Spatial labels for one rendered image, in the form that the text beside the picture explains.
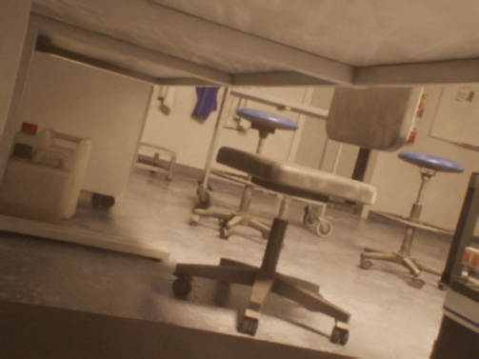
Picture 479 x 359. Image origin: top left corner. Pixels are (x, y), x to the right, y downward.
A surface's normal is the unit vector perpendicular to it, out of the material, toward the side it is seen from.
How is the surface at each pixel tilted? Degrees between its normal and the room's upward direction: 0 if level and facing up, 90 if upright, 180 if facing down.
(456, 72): 90
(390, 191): 90
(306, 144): 90
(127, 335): 0
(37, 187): 91
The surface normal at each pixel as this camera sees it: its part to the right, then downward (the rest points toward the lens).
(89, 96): 0.28, 0.13
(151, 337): 0.25, -0.97
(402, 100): -0.86, -0.20
